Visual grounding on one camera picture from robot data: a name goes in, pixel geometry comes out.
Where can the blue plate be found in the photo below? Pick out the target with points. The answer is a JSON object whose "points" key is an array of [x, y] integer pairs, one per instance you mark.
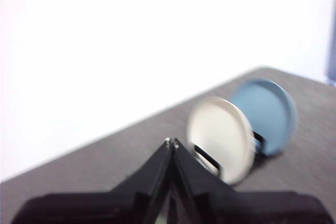
{"points": [[265, 111]]}

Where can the beige plate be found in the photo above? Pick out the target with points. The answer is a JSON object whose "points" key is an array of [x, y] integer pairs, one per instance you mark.
{"points": [[218, 127]]}

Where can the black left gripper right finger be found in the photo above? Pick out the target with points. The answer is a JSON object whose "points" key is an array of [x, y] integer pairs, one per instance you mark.
{"points": [[204, 197]]}

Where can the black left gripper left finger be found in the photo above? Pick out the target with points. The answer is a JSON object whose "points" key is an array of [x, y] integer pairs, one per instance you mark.
{"points": [[141, 195]]}

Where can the black plate rack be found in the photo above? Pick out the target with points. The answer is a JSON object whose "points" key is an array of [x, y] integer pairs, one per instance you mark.
{"points": [[258, 141]]}

